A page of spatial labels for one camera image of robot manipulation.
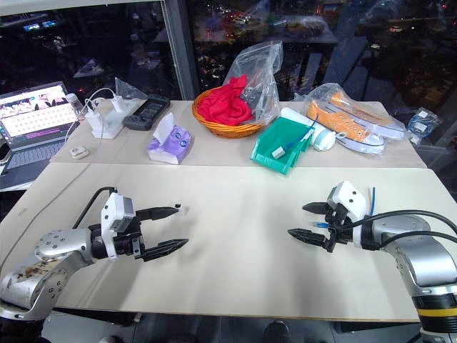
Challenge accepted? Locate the red cloth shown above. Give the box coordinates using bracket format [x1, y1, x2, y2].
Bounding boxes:
[197, 74, 255, 126]

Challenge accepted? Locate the green plastic bin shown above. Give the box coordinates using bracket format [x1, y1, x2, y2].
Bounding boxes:
[285, 139, 312, 169]
[249, 116, 312, 175]

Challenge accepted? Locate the small packaged item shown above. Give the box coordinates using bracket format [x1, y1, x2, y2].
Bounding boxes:
[406, 108, 444, 146]

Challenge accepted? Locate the grey window frame post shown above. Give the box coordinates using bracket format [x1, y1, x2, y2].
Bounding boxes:
[159, 0, 201, 101]

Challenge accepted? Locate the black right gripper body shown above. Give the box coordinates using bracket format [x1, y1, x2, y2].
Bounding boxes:
[323, 202, 355, 253]

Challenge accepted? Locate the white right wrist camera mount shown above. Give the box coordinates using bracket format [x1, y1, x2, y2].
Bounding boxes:
[327, 181, 373, 223]

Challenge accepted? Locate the open grey laptop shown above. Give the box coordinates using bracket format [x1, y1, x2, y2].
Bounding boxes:
[0, 81, 81, 191]

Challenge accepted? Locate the white adapter with blue cable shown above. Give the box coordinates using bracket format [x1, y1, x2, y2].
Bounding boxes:
[271, 119, 318, 159]

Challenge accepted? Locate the white power strip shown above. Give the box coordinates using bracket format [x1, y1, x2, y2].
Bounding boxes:
[90, 99, 139, 140]

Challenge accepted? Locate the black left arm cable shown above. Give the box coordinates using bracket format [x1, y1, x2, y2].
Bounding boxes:
[71, 186, 119, 230]

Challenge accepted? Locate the purple tissue pack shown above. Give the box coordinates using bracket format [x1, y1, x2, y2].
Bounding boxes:
[146, 112, 192, 166]

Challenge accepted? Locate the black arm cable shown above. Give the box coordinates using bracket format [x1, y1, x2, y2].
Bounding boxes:
[335, 209, 457, 244]
[71, 186, 119, 230]

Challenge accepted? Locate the clear plastic bottle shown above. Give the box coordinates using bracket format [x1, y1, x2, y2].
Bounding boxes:
[65, 93, 82, 121]

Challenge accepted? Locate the clear shoe plastic bag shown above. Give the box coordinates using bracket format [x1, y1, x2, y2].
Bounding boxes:
[303, 82, 408, 156]

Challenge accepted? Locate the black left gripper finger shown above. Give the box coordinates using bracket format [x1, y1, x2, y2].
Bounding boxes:
[142, 238, 189, 263]
[136, 206, 179, 223]

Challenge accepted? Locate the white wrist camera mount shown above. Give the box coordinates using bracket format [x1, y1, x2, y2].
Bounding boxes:
[327, 181, 373, 223]
[100, 192, 137, 261]

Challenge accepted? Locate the orange woven basket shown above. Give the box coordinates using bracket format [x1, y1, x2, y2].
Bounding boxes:
[191, 88, 268, 140]

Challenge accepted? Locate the small clear plastic bag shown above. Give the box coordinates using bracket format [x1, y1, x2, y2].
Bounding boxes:
[114, 76, 148, 103]

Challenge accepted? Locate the orange canvas sneaker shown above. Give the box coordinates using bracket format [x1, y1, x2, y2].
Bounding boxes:
[306, 99, 387, 155]
[327, 90, 406, 139]

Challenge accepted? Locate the black handheld device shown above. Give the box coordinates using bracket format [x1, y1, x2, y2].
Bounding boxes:
[123, 96, 171, 131]

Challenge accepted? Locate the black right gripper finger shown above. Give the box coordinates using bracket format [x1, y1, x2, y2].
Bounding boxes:
[302, 202, 330, 215]
[287, 228, 331, 248]

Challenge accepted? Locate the large clear plastic bag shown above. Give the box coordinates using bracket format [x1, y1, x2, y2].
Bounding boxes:
[224, 40, 283, 126]

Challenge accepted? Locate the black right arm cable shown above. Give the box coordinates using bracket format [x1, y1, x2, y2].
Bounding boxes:
[335, 209, 457, 244]

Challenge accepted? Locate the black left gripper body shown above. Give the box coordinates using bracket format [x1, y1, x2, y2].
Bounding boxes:
[113, 213, 151, 262]

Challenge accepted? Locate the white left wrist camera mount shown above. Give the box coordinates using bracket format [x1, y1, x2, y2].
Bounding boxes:
[100, 192, 137, 261]

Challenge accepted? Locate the white tube with pale cap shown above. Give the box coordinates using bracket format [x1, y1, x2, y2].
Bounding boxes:
[279, 106, 337, 153]

